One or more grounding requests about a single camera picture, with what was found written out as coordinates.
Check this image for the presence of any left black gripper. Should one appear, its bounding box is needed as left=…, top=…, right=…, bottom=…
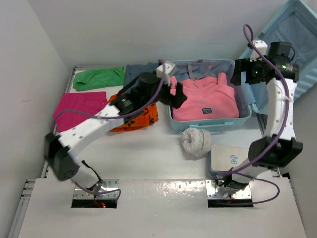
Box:
left=141, top=74, right=187, bottom=109

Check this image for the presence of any pink hoodie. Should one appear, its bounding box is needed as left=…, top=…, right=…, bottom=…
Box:
left=172, top=72, right=239, bottom=122

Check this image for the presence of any orange black patterned towel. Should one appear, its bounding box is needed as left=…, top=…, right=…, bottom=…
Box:
left=111, top=104, right=159, bottom=132

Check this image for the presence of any white drawstring pouch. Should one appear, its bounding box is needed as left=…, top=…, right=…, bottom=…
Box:
left=178, top=127, right=211, bottom=157

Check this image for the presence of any white blue case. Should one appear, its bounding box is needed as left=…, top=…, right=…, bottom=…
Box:
left=208, top=144, right=248, bottom=177

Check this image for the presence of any magenta garment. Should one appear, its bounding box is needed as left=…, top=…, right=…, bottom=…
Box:
left=52, top=91, right=108, bottom=132

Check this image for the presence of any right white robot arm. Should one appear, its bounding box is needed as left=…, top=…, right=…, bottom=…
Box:
left=219, top=42, right=303, bottom=196

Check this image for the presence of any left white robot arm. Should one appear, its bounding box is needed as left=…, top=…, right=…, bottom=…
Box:
left=44, top=72, right=187, bottom=196

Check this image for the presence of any grey blue folded garment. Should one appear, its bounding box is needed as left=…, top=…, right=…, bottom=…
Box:
left=121, top=62, right=159, bottom=94

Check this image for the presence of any green folded cloth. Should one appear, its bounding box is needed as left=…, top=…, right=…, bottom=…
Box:
left=73, top=67, right=125, bottom=91

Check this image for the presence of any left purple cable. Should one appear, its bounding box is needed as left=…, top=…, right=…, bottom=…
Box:
left=51, top=58, right=171, bottom=202

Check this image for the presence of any purple cable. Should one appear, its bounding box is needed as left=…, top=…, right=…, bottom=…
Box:
left=51, top=58, right=171, bottom=202
left=217, top=23, right=290, bottom=206

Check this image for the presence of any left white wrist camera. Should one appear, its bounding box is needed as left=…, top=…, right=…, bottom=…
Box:
left=155, top=61, right=176, bottom=78

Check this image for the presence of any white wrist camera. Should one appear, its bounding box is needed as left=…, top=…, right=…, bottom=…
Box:
left=249, top=40, right=268, bottom=62
left=155, top=61, right=176, bottom=78

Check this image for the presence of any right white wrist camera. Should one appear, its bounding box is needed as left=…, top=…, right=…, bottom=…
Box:
left=249, top=40, right=268, bottom=62

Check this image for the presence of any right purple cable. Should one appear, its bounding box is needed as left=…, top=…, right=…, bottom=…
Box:
left=217, top=23, right=290, bottom=206

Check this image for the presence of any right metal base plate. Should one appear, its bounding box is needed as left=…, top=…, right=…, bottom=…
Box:
left=205, top=180, right=252, bottom=201

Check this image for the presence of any metal base plate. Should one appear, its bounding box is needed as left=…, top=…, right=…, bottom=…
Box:
left=72, top=179, right=122, bottom=200
left=205, top=180, right=252, bottom=201

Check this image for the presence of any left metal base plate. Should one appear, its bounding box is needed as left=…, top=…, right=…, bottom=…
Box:
left=72, top=179, right=122, bottom=200

